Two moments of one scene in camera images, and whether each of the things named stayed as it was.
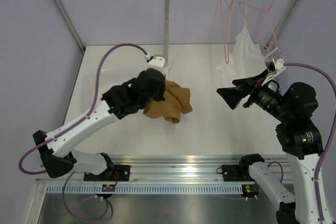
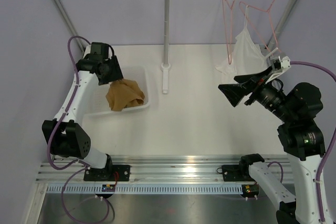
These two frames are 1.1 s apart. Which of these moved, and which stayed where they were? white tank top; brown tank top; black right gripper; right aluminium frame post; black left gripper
Moved: brown tank top; black left gripper
Stayed: right aluminium frame post; black right gripper; white tank top
